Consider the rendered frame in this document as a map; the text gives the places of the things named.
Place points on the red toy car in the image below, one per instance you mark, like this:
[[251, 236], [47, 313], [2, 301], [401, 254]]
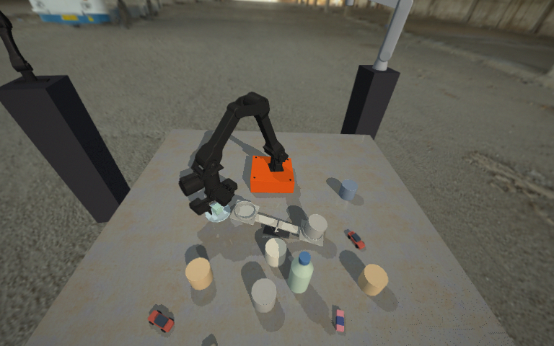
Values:
[[161, 321], [356, 240]]

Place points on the pink eraser with blue sleeve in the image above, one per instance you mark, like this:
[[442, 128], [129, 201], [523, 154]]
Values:
[[339, 320]]

